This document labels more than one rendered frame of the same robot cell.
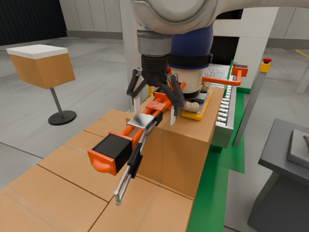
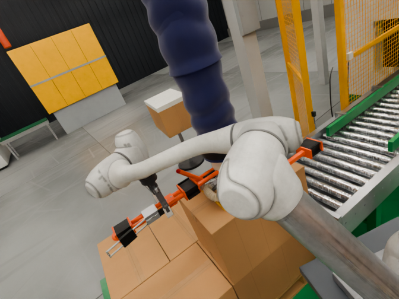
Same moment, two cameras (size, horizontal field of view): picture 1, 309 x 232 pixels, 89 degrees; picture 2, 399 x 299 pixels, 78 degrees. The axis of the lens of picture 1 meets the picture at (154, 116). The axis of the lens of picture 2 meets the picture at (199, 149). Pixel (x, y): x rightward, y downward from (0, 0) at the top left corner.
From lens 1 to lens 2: 93 cm
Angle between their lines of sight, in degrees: 38
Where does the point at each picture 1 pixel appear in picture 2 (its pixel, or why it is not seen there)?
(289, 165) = (329, 286)
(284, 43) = not seen: outside the picture
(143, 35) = not seen: hidden behind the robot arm
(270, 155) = (315, 267)
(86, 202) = (157, 255)
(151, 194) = (201, 266)
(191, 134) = (206, 223)
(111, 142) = (122, 224)
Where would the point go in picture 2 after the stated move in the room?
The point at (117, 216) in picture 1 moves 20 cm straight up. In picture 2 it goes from (170, 273) to (156, 253)
